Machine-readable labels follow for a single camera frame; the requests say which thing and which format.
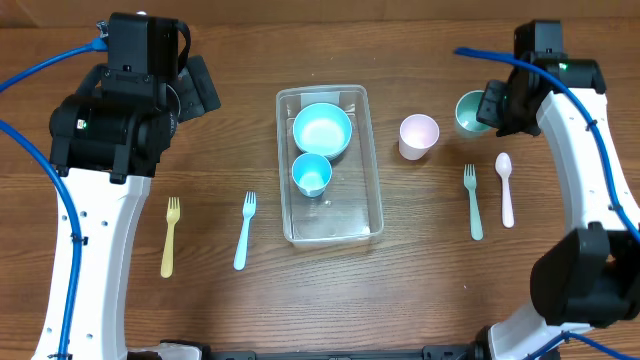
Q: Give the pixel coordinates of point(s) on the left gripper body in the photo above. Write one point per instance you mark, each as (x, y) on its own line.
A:
(201, 89)

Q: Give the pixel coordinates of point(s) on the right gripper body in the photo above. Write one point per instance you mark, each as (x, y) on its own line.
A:
(504, 110)

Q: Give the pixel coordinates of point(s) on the green plastic cup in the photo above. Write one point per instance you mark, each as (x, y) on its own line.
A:
(465, 112)

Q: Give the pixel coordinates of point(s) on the light blue bowl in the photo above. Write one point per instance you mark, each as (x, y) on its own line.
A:
(323, 129)

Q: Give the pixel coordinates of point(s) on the blue plastic cup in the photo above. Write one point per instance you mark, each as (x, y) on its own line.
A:
(311, 174)

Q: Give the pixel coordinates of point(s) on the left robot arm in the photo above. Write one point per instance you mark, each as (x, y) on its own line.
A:
(108, 214)

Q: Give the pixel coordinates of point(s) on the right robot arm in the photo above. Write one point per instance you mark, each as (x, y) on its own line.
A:
(590, 278)

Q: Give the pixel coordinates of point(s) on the clear plastic container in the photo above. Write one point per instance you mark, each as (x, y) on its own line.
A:
(350, 209)

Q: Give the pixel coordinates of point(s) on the pink plastic spoon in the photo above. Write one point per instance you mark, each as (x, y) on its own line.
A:
(503, 167)

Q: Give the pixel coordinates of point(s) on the green plastic fork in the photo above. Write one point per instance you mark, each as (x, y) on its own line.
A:
(470, 182)

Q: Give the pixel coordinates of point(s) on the pink plastic cup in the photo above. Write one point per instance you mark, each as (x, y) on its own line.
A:
(417, 134)

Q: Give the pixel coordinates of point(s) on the yellow plastic fork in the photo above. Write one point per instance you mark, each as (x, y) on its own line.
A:
(172, 217)

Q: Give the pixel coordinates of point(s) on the light blue plastic fork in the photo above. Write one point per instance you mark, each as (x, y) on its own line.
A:
(248, 212)

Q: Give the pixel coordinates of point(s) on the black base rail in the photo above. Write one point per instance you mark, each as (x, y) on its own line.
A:
(330, 355)

